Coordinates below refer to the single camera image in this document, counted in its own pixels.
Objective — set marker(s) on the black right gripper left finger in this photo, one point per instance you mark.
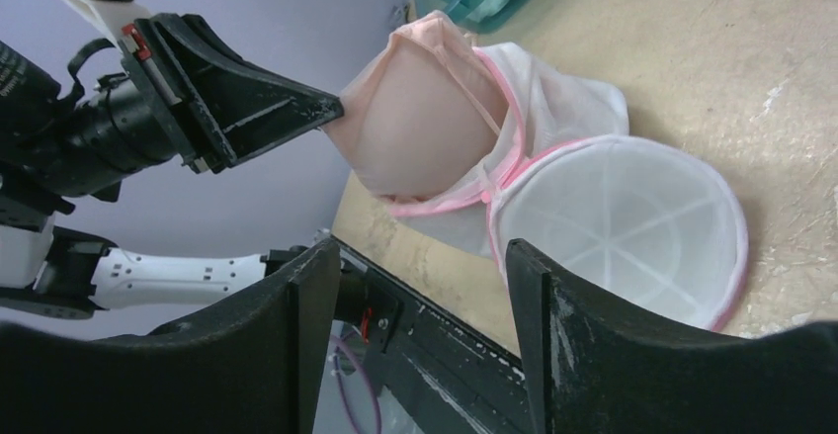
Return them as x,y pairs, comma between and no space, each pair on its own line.
250,363

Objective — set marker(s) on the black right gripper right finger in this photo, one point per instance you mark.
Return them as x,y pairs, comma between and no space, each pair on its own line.
596,363

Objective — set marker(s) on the pale pink bra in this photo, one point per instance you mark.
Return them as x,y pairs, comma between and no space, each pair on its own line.
420,114

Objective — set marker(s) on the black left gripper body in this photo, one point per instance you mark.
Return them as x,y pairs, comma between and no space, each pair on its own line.
106,139

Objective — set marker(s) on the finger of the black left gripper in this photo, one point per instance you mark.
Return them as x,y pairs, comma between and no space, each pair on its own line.
217,109

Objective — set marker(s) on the pink-trimmed white laundry bag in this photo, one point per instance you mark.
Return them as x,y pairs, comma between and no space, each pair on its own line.
648,222

